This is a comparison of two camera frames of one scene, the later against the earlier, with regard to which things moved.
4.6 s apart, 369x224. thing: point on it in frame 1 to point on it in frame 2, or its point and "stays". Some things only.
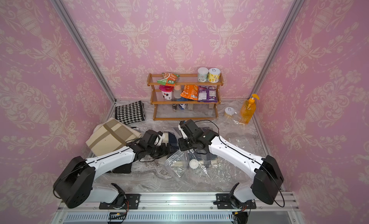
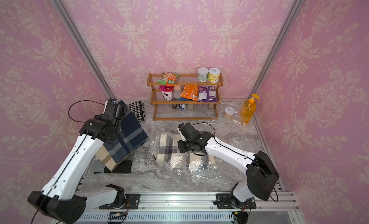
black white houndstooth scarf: (130, 113) stays
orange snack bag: (190, 92) stays
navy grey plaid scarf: (208, 157) to (130, 136)
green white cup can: (202, 73) stays
